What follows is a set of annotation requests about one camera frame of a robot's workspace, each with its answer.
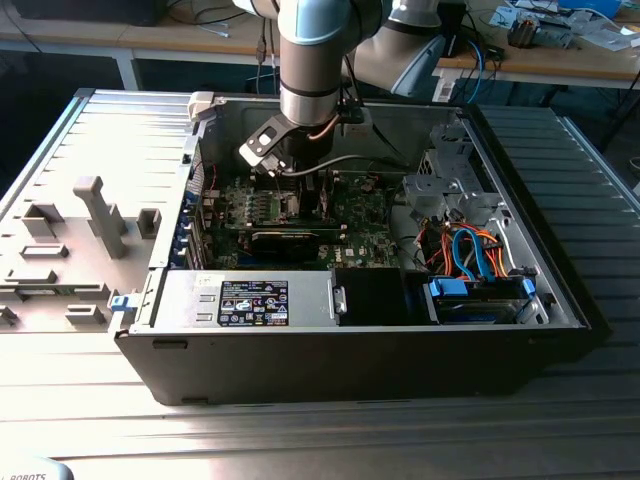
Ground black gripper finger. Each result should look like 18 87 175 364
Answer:
301 171 323 222
320 168 337 222

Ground CPU socket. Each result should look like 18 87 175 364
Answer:
278 191 305 222

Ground black graphics card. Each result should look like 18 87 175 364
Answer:
223 221 350 262

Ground green motherboard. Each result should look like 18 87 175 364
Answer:
202 169 402 272

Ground grey case latch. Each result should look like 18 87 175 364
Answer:
188 90 225 125

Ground black plastic shroud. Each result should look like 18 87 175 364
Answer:
332 266 417 327

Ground silver metal disk bay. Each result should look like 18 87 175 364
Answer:
401 123 507 224

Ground silver power supply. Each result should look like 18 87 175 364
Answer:
148 268 337 330

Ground black PC case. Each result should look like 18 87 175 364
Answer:
113 91 614 407

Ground wooden desk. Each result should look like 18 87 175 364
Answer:
432 0 640 91
0 0 282 92

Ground hard disk in blue carrier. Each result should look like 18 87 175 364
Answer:
422 276 540 326

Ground black box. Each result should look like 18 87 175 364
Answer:
439 2 474 59

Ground blue plastic clip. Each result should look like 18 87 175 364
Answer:
109 293 139 315

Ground grey parts rack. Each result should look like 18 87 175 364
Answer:
0 174 169 335

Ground metal heat sink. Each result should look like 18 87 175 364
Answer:
506 13 542 50

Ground black monitor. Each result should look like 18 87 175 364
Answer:
9 0 169 27

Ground silver metal drive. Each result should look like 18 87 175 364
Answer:
539 19 576 49

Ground green RAM stick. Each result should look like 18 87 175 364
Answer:
0 285 59 297

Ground blue box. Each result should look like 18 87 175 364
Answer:
557 0 624 16

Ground thick black camera cable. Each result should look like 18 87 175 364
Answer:
282 153 409 176

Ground thin red wire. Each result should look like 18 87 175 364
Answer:
193 159 218 191

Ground blue flat wire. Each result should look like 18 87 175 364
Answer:
451 225 497 285

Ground orange red wire bundle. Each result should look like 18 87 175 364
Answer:
418 219 507 281

